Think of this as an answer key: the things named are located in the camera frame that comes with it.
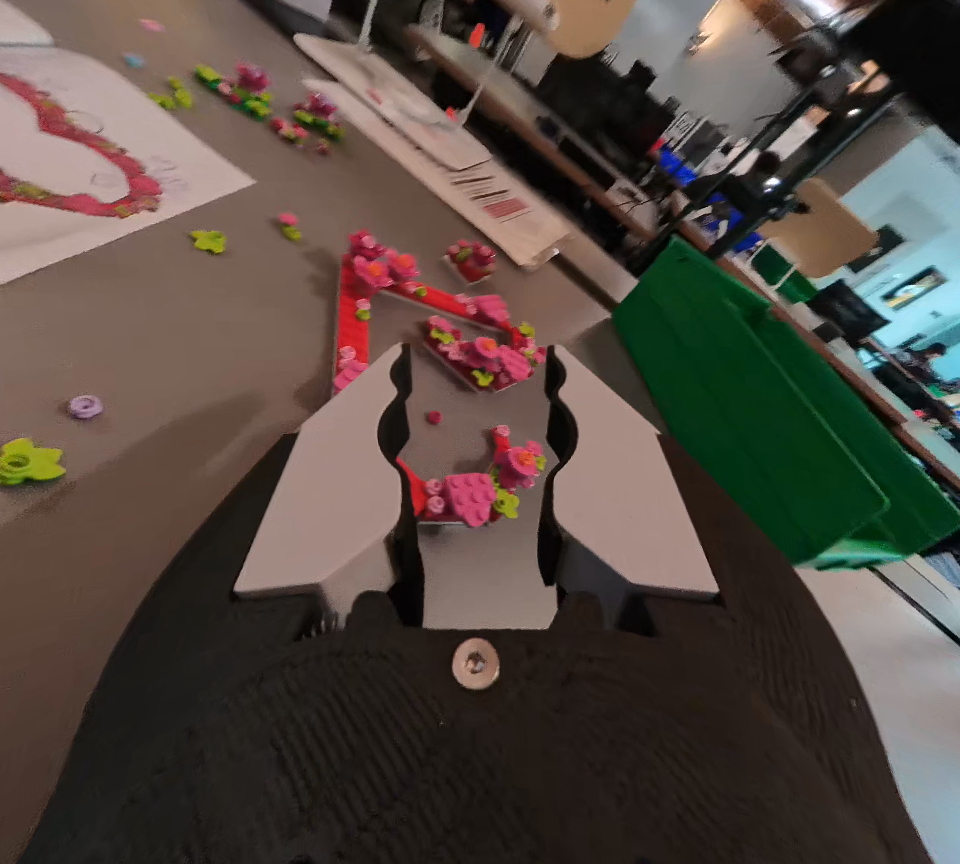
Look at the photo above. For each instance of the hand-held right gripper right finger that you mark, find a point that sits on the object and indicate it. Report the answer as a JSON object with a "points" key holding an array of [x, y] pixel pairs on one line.
{"points": [[630, 504]]}

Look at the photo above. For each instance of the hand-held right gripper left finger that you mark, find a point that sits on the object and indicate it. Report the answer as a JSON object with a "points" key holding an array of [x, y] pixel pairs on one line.
{"points": [[330, 504]]}

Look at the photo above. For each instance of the red lego segment pink flowers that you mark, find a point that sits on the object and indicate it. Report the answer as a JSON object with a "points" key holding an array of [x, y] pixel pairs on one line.
{"points": [[469, 497], [487, 358]]}

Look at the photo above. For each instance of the red lego heart frame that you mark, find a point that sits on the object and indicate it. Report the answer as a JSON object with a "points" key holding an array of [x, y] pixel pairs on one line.
{"points": [[352, 324]]}

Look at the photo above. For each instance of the cluster of small lego flowers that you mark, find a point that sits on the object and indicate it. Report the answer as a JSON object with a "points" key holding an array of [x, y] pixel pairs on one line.
{"points": [[251, 84]]}

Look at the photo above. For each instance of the purple round lego piece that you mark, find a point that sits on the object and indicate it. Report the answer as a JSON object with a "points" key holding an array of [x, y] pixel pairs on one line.
{"points": [[86, 406]]}

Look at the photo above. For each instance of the small red lego flower chunk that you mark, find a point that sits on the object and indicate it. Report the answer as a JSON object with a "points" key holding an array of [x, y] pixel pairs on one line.
{"points": [[472, 263]]}

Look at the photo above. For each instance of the pink flower lime lego piece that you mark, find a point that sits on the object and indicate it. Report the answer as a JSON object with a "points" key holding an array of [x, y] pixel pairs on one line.
{"points": [[289, 225]]}

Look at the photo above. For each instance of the lime lego leaf piece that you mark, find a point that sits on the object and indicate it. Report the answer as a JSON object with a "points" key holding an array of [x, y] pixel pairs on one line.
{"points": [[26, 463], [208, 241]]}

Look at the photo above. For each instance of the lego instruction booklet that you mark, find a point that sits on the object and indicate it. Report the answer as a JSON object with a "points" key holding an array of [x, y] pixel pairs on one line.
{"points": [[187, 167]]}

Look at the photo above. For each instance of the small blue lego piece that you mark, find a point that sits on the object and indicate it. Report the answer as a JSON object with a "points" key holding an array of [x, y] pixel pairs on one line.
{"points": [[134, 60]]}

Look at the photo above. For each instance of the small pink lego piece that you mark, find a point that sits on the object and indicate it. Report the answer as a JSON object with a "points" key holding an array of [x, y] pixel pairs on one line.
{"points": [[151, 24]]}

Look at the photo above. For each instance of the green plastic bin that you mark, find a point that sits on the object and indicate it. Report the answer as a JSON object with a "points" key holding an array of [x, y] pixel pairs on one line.
{"points": [[735, 392]]}

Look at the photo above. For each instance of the white printed sheet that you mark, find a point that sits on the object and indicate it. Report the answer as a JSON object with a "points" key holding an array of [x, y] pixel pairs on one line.
{"points": [[510, 212]]}

